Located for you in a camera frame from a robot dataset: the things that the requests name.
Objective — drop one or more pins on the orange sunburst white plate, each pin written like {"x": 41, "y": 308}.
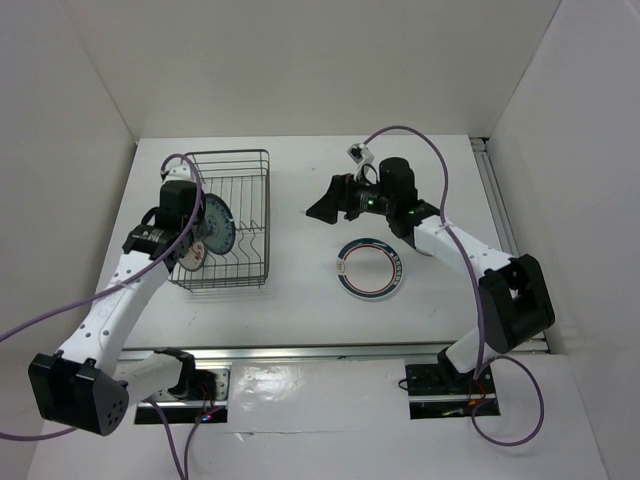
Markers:
{"x": 195, "y": 257}

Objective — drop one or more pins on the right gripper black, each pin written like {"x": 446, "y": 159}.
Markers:
{"x": 341, "y": 196}

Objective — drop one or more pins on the aluminium rail front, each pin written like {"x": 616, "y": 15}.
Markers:
{"x": 318, "y": 352}

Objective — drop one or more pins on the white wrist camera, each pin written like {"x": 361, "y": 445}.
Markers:
{"x": 365, "y": 171}
{"x": 181, "y": 172}

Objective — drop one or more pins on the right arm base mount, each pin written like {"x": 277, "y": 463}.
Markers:
{"x": 430, "y": 398}

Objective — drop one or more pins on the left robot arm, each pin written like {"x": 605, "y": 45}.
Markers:
{"x": 78, "y": 385}

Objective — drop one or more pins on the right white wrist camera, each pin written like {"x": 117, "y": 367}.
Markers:
{"x": 365, "y": 171}

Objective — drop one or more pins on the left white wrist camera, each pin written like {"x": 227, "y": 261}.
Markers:
{"x": 181, "y": 172}

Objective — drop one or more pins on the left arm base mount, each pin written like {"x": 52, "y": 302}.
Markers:
{"x": 208, "y": 397}

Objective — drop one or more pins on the white plate green red rim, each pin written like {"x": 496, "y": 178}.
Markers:
{"x": 369, "y": 269}

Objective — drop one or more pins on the grey wire dish rack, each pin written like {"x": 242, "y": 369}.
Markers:
{"x": 241, "y": 178}

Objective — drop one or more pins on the blue floral green plate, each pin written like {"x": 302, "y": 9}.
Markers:
{"x": 221, "y": 232}

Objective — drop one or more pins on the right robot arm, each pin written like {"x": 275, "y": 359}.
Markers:
{"x": 510, "y": 292}

